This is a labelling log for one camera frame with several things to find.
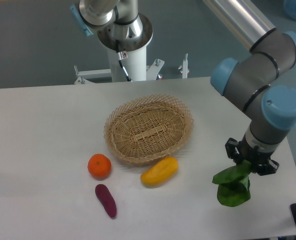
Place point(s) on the orange tangerine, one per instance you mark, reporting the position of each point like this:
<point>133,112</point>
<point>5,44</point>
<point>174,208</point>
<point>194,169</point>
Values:
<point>99,166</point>

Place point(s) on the woven wicker basket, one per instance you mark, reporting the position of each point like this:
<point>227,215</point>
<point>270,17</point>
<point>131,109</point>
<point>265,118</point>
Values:
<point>148,129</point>

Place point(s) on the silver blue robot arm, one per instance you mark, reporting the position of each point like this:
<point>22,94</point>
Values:
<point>247,85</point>

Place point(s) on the green bok choy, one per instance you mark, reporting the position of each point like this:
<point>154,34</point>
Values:
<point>233,184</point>

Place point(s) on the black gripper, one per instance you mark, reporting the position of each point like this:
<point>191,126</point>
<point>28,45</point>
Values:
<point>261,163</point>

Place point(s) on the purple sweet potato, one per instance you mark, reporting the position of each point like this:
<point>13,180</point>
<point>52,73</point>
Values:
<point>106,199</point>

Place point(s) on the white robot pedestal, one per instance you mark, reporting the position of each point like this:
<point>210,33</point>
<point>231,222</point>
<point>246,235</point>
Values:
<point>126,47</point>

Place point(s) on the yellow mango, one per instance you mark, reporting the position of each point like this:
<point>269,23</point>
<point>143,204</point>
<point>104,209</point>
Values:
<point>160,172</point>

